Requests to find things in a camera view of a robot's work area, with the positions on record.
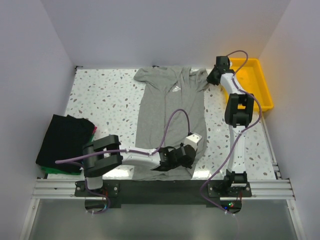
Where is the pink folded t shirt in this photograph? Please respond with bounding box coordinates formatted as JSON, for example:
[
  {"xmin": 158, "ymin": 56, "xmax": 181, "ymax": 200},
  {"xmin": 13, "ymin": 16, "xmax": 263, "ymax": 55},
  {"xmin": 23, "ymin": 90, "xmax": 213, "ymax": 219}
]
[{"xmin": 92, "ymin": 126, "xmax": 97, "ymax": 135}]

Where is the purple cable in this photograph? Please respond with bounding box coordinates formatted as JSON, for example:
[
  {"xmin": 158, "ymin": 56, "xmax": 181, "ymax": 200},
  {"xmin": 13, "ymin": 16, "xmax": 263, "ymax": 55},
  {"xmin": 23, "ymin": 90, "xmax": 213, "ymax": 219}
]
[
  {"xmin": 199, "ymin": 49, "xmax": 263, "ymax": 210},
  {"xmin": 54, "ymin": 109, "xmax": 192, "ymax": 215}
]

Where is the yellow plastic bin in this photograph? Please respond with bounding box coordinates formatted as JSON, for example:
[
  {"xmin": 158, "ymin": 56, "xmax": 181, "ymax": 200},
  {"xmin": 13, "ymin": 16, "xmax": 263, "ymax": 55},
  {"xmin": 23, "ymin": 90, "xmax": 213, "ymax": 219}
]
[{"xmin": 236, "ymin": 58, "xmax": 274, "ymax": 112}]

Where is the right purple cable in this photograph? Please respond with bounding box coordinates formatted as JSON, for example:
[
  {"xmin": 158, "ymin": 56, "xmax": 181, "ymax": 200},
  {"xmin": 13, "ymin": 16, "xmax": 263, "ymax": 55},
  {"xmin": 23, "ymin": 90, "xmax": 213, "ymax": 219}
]
[{"xmin": 199, "ymin": 49, "xmax": 263, "ymax": 210}]

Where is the grey t shirt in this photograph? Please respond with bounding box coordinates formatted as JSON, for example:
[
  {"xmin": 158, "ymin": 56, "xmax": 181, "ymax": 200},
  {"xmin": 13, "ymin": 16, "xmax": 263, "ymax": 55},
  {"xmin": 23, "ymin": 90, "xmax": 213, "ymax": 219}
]
[{"xmin": 132, "ymin": 66, "xmax": 208, "ymax": 181}]

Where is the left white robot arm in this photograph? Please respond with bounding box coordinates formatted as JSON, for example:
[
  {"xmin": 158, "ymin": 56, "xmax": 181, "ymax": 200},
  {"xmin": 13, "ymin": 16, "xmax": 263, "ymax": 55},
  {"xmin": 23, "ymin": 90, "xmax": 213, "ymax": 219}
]
[{"xmin": 82, "ymin": 133, "xmax": 202, "ymax": 196}]

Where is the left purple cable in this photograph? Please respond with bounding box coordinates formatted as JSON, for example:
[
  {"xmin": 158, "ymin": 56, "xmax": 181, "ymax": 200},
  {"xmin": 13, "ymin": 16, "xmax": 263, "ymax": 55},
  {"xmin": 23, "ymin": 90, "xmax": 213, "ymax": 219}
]
[{"xmin": 54, "ymin": 109, "xmax": 192, "ymax": 215}]

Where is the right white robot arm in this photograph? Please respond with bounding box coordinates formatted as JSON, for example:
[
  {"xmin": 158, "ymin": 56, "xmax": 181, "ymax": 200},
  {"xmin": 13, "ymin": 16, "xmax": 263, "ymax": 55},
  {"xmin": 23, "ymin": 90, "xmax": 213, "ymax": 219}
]
[{"xmin": 207, "ymin": 56, "xmax": 259, "ymax": 197}]

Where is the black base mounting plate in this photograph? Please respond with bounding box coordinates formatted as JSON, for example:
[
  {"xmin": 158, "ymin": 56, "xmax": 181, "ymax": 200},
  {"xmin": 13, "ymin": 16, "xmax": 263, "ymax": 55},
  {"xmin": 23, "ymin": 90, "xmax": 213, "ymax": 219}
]
[{"xmin": 74, "ymin": 179, "xmax": 253, "ymax": 210}]

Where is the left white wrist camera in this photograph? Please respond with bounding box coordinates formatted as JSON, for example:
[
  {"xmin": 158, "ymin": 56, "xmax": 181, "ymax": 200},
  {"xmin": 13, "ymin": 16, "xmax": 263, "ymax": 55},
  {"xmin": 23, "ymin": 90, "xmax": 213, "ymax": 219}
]
[{"xmin": 183, "ymin": 133, "xmax": 202, "ymax": 151}]

